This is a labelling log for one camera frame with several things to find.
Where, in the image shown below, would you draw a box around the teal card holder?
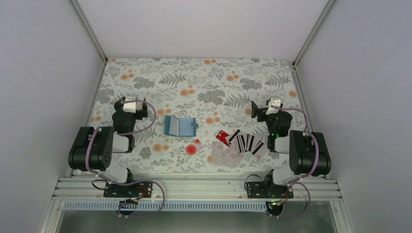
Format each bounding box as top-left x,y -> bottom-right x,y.
164,116 -> 198,137

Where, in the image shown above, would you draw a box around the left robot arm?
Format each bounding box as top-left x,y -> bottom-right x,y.
68,97 -> 148,197

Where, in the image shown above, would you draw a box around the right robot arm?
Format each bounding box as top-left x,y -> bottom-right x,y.
251,99 -> 331,198

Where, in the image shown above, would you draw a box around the black striped card pile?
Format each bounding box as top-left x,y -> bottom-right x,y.
226,130 -> 269,157

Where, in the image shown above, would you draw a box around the red bank card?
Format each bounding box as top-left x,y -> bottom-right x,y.
216,130 -> 230,147

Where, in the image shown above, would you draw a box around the floral table mat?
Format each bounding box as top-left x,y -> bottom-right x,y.
90,58 -> 305,173

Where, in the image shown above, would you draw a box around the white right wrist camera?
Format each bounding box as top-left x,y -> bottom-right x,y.
266,98 -> 283,115

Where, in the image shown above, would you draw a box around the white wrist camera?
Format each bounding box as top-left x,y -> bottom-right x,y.
123,96 -> 137,114
266,98 -> 283,115

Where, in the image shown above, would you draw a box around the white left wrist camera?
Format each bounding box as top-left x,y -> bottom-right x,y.
123,96 -> 137,114

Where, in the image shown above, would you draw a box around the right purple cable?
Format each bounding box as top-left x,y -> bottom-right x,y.
266,105 -> 320,220

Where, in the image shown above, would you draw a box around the purple cable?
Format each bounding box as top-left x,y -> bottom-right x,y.
84,100 -> 166,219
266,105 -> 320,220

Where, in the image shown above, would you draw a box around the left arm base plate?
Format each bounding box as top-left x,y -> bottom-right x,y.
103,182 -> 153,199

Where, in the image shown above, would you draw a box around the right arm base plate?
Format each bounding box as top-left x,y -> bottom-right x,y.
245,182 -> 294,199

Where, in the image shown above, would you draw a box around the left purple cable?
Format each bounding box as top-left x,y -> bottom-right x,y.
84,100 -> 166,219

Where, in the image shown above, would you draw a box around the aluminium rail frame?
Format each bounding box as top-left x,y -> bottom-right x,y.
52,173 -> 342,201

